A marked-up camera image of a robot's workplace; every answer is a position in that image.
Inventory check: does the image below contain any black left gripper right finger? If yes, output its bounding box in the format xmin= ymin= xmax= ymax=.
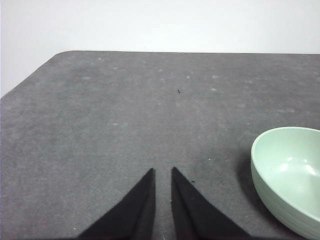
xmin=170 ymin=166 xmax=254 ymax=240

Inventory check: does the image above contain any green bowl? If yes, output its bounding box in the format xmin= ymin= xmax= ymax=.
xmin=250 ymin=126 xmax=320 ymax=240

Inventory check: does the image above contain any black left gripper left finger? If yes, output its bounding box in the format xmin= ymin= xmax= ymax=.
xmin=77 ymin=167 xmax=157 ymax=240

